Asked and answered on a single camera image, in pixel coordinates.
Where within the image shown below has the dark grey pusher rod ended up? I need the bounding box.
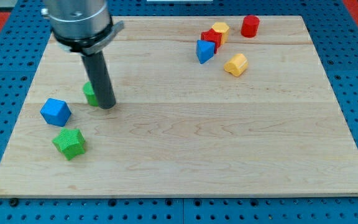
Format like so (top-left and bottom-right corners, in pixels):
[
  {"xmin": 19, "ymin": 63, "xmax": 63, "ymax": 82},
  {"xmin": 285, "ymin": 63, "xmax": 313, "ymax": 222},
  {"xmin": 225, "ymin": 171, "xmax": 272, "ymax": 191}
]
[{"xmin": 81, "ymin": 52, "xmax": 116, "ymax": 110}]

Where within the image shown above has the red cylinder block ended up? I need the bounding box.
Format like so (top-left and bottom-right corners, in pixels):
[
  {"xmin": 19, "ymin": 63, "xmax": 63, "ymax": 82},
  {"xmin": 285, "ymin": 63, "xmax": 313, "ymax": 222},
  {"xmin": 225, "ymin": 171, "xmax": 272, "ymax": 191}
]
[{"xmin": 241, "ymin": 15, "xmax": 260, "ymax": 38}]

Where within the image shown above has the yellow heart block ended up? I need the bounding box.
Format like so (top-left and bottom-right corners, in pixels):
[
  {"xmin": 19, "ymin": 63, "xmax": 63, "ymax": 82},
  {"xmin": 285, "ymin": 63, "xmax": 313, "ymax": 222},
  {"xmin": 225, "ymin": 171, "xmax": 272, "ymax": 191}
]
[{"xmin": 223, "ymin": 54, "xmax": 249, "ymax": 77}]

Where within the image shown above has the green cylinder block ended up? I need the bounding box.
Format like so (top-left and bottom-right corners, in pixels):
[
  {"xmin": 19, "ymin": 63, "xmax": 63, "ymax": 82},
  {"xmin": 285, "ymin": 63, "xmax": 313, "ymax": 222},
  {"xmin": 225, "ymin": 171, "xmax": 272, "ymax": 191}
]
[{"xmin": 83, "ymin": 82, "xmax": 98, "ymax": 106}]

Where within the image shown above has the blue cube block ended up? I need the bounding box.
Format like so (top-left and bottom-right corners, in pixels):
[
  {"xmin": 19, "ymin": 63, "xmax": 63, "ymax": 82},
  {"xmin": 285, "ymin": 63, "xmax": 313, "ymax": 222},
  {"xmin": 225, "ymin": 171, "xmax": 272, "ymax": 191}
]
[{"xmin": 40, "ymin": 98, "xmax": 71, "ymax": 127}]

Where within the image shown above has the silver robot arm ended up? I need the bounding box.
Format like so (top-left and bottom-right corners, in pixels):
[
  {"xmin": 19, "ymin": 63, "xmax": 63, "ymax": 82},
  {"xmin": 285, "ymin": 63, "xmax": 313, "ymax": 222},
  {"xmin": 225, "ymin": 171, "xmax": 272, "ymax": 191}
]
[{"xmin": 41, "ymin": 0, "xmax": 124, "ymax": 109}]

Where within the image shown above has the blue triangle block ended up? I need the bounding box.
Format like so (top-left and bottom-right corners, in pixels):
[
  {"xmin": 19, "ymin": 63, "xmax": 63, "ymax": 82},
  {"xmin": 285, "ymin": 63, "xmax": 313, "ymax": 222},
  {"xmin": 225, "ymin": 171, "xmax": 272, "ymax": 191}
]
[{"xmin": 196, "ymin": 40, "xmax": 215, "ymax": 64}]

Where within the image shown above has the green star block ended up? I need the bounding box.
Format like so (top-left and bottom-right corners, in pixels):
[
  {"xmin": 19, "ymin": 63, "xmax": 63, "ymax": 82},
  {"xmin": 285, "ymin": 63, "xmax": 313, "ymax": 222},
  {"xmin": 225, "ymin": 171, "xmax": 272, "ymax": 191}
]
[{"xmin": 52, "ymin": 128, "xmax": 85, "ymax": 161}]

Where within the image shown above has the red star block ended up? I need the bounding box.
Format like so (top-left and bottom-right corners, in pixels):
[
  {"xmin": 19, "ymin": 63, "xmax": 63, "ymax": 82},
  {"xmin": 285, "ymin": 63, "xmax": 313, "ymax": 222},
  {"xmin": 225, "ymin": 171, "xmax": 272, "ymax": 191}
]
[{"xmin": 201, "ymin": 28, "xmax": 222, "ymax": 54}]

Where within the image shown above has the yellow hexagon block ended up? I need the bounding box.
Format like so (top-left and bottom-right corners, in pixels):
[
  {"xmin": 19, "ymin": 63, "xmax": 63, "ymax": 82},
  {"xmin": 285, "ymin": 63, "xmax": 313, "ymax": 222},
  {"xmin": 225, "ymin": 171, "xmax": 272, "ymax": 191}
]
[{"xmin": 211, "ymin": 22, "xmax": 230, "ymax": 45}]

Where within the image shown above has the wooden board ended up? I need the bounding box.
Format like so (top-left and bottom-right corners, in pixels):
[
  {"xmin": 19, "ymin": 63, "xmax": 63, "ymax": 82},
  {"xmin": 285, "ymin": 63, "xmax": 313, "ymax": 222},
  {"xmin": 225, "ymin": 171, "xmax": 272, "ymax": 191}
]
[{"xmin": 0, "ymin": 16, "xmax": 358, "ymax": 198}]

